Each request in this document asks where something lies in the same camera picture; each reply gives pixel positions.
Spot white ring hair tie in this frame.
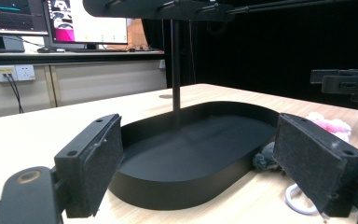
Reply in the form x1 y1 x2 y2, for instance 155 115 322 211
284 183 320 216

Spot black curtain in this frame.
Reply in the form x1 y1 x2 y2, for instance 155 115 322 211
143 0 358 111

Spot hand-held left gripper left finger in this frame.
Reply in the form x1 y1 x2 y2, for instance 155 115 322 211
53 113 126 219

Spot dark office desk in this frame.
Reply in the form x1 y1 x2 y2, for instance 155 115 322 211
0 49 166 66

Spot black power cable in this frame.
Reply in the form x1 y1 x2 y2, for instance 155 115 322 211
3 73 25 115

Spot grey monitor base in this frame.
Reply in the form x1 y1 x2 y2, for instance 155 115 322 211
0 34 26 54

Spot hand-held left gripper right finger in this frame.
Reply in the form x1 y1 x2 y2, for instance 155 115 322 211
272 112 358 218

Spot pink fluffy hair tie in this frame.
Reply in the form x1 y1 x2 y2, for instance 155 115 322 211
305 111 353 143

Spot grey fluffy hair tie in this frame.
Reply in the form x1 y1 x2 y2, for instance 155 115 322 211
252 141 283 172

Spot monitor with white screen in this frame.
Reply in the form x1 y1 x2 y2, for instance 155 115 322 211
42 0 130 46

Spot black jewelry stand with tray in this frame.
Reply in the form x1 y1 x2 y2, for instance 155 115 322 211
82 0 282 211

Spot monitor with dark screen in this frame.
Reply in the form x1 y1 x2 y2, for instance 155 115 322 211
0 0 49 36

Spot white wall socket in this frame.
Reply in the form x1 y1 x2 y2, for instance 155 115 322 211
0 64 36 84

